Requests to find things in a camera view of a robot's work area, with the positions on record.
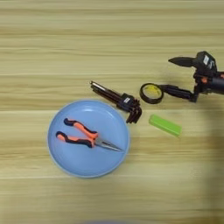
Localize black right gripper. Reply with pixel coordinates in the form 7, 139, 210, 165
159, 56, 224, 103

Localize black yellow tape roll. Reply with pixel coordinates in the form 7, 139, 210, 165
139, 82, 165, 105

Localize green rectangular block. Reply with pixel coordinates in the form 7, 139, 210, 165
148, 113, 183, 138

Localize black hex key set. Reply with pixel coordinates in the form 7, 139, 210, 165
89, 80, 143, 124

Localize orange black needle-nose pliers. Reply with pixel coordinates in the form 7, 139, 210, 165
55, 117, 123, 152

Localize blue round plate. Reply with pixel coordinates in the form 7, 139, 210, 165
46, 99, 130, 179

